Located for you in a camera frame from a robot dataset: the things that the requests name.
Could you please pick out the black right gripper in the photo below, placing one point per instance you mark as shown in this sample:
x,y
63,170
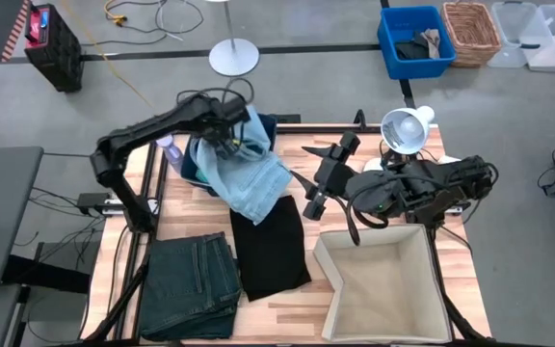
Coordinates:
x,y
334,176

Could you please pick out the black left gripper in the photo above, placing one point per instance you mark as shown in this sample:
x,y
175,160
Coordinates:
x,y
229,113

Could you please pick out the light blue jeans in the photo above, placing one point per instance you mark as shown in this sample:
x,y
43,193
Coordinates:
x,y
253,183

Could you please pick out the black garment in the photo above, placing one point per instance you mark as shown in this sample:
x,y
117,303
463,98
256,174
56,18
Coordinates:
x,y
270,250

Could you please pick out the dark denim jeans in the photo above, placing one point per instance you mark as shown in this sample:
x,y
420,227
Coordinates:
x,y
186,289

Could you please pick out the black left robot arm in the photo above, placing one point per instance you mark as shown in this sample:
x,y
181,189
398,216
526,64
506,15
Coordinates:
x,y
152,125

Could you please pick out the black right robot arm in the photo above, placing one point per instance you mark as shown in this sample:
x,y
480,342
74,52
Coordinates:
x,y
417,188

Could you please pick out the dark clothes in bin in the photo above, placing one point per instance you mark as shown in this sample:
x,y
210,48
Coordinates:
x,y
410,50

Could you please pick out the teal cloth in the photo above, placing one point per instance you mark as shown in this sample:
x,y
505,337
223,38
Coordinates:
x,y
201,177

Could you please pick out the navy striped fabric bin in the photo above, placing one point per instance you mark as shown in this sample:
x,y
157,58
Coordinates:
x,y
188,168

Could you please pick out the purple spray bottle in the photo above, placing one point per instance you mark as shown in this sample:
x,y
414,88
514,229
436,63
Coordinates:
x,y
171,152

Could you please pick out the black rectangular block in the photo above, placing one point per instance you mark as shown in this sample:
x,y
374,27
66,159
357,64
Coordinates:
x,y
288,119

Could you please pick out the grey round-base floor stand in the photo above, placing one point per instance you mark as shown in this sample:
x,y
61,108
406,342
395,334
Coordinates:
x,y
234,58

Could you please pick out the white desk lamp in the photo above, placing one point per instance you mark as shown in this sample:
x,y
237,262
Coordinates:
x,y
405,130

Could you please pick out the beige fabric box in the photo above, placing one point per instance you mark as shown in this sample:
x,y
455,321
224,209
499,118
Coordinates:
x,y
383,284

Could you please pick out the small white paper item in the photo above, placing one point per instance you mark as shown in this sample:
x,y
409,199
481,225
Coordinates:
x,y
450,159

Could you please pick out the white power strip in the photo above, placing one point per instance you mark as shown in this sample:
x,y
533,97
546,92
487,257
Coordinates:
x,y
113,208

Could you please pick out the blue plastic bin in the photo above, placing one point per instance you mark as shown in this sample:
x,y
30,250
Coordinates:
x,y
417,69

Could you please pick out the black power adapter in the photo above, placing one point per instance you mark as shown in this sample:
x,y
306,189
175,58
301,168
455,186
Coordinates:
x,y
93,201

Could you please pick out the beige cloth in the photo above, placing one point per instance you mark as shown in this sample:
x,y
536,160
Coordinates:
x,y
432,41

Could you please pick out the black red equipment case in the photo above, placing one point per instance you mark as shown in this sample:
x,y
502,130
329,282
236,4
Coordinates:
x,y
58,53

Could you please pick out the wicker basket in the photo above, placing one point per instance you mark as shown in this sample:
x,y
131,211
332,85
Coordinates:
x,y
470,34

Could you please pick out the grey desk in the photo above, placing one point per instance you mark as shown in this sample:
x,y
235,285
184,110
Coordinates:
x,y
3,217

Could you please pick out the black aluminium table frame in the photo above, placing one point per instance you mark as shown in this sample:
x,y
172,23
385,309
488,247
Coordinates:
x,y
306,128

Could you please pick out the black clamp bracket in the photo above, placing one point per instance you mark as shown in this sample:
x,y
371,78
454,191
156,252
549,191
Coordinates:
x,y
360,120

